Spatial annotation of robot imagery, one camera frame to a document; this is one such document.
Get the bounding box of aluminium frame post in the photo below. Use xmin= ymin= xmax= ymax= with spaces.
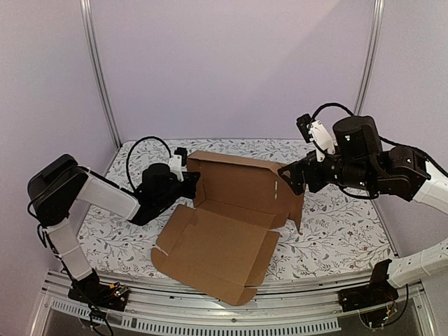
xmin=353 ymin=0 xmax=386 ymax=116
xmin=79 ymin=0 xmax=123 ymax=150

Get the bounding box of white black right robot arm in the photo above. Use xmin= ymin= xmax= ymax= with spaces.
xmin=278 ymin=115 xmax=447 ymax=305

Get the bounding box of aluminium right frame post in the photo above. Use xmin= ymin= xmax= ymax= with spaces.
xmin=353 ymin=0 xmax=386 ymax=116

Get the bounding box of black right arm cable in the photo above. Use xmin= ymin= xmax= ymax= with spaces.
xmin=310 ymin=102 xmax=355 ymax=122

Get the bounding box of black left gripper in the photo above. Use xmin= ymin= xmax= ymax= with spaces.
xmin=155 ymin=172 xmax=200 ymax=212

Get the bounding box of aluminium left frame post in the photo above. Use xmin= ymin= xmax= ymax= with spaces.
xmin=79 ymin=0 xmax=123 ymax=150

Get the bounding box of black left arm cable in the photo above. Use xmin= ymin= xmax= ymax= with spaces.
xmin=125 ymin=136 xmax=173 ymax=192

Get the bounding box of aluminium front rail base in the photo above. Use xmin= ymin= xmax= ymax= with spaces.
xmin=29 ymin=271 xmax=438 ymax=335

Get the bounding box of floral patterned table mat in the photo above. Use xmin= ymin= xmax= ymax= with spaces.
xmin=78 ymin=139 xmax=395 ymax=281

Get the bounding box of brown cardboard box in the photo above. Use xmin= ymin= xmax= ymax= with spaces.
xmin=150 ymin=150 xmax=304 ymax=306

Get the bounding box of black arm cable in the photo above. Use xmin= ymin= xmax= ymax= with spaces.
xmin=125 ymin=136 xmax=173 ymax=192
xmin=310 ymin=102 xmax=355 ymax=122

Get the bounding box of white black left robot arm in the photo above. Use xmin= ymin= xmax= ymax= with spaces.
xmin=27 ymin=154 xmax=200 ymax=304

